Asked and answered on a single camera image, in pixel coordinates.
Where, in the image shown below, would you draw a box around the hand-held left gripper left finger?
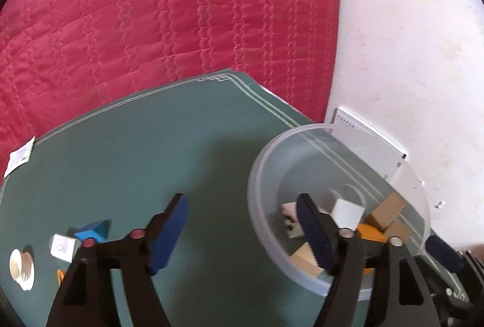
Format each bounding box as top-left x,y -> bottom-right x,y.
45,193 -> 190,327

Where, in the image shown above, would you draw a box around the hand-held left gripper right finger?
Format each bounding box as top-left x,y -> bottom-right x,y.
296,193 -> 441,327

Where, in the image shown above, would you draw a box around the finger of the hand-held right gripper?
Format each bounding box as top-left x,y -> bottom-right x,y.
424,235 -> 466,276

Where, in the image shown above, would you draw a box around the small white block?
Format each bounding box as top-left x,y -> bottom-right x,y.
283,219 -> 305,239

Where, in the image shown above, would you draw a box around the pale wooden wedge block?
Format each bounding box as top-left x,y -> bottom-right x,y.
290,244 -> 326,278

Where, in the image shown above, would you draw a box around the white wooden block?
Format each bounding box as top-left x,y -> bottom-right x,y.
329,198 -> 365,231

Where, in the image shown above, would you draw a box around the pale wooden rectangular block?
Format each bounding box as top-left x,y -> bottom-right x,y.
365,193 -> 413,242

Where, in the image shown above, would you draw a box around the clear plastic bowl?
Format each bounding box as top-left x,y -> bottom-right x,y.
247,124 -> 432,303

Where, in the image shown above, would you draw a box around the green table mat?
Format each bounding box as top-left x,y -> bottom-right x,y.
0,68 -> 466,327

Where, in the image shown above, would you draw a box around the blue wedge block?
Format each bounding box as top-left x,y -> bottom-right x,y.
74,221 -> 108,242

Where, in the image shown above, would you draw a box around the white flat board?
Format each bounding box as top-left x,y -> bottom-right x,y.
331,107 -> 409,180

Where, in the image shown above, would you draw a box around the white charger adapter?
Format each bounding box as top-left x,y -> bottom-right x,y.
50,233 -> 76,261

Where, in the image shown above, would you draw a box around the white round plastic piece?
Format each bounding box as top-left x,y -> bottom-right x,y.
9,246 -> 36,292

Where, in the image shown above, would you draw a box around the white paper card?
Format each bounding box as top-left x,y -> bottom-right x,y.
5,136 -> 36,178

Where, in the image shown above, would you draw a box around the red quilted blanket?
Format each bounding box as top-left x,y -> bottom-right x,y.
0,0 -> 341,180

